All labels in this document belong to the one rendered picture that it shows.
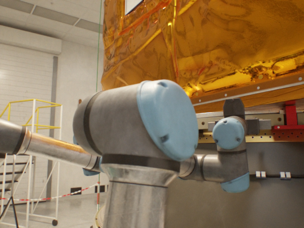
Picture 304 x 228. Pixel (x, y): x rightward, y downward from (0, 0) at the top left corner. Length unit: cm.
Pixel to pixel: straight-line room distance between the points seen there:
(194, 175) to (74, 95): 847
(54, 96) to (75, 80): 97
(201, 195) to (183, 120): 72
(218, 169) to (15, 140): 61
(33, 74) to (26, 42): 95
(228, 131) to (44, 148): 59
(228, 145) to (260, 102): 41
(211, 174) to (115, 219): 42
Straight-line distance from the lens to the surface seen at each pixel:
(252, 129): 84
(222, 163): 70
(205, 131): 120
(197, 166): 73
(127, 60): 182
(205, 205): 104
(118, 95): 38
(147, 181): 34
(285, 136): 112
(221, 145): 67
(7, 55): 884
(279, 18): 103
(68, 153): 95
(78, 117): 43
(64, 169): 887
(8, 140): 90
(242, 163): 70
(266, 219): 99
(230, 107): 80
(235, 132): 66
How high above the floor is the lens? 158
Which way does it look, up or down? 8 degrees up
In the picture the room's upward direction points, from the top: straight up
